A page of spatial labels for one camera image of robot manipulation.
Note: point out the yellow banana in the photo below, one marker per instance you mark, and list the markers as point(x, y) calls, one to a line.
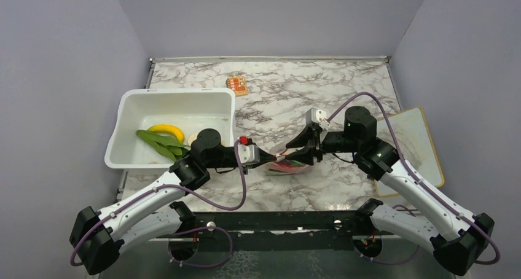
point(168, 129)

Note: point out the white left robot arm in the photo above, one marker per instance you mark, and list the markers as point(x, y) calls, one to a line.
point(98, 237)

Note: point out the white board yellow rim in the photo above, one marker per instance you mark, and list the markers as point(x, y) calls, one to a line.
point(412, 133)

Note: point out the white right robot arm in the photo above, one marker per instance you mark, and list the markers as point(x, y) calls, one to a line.
point(454, 235)

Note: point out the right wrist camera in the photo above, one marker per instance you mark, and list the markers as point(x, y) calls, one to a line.
point(317, 116)

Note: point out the red chili pepper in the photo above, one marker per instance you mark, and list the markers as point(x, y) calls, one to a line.
point(283, 168)

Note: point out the white plastic bin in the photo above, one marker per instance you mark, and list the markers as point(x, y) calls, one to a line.
point(190, 109)

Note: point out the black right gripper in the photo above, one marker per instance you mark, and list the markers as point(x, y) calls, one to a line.
point(303, 139)

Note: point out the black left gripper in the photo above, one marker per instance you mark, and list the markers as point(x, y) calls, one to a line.
point(265, 157)

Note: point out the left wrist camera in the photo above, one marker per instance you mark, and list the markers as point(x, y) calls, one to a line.
point(249, 153)

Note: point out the clear orange-zipper zip bag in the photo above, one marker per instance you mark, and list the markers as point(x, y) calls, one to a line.
point(280, 149)

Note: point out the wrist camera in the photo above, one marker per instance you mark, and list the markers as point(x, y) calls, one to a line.
point(317, 116)
point(249, 153)

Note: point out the green leaf vegetable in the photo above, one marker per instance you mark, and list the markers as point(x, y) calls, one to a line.
point(167, 146)

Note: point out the white mushroom toy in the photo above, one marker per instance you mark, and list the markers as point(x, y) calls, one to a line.
point(192, 138)

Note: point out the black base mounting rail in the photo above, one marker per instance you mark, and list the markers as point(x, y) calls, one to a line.
point(206, 232)

